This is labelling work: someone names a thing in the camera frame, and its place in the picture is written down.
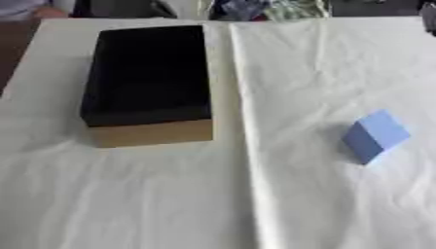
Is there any blue cube block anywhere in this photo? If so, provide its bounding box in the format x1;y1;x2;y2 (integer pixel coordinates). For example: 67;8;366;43
341;109;413;165

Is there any person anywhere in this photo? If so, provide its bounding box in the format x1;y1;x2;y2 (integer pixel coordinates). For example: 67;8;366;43
0;0;68;22

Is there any tan cardboard box black inside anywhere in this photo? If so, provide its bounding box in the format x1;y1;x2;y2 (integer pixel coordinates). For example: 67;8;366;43
78;24;215;149

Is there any black chair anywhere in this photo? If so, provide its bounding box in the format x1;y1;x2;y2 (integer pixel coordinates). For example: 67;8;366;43
69;0;179;19

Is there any patterned bag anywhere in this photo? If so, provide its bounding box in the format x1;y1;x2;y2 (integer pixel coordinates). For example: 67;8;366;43
207;0;334;22

